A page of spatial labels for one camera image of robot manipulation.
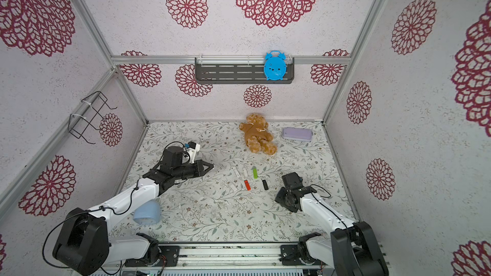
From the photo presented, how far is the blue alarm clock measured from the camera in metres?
0.89

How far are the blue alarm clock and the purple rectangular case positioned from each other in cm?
36

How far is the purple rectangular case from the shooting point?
3.67ft

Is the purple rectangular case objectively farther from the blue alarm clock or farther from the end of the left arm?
the end of the left arm

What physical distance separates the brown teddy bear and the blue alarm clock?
288 millimetres

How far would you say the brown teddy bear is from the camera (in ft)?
3.24

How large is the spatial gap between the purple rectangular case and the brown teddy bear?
0.29 ft

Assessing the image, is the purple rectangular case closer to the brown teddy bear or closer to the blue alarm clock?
the brown teddy bear
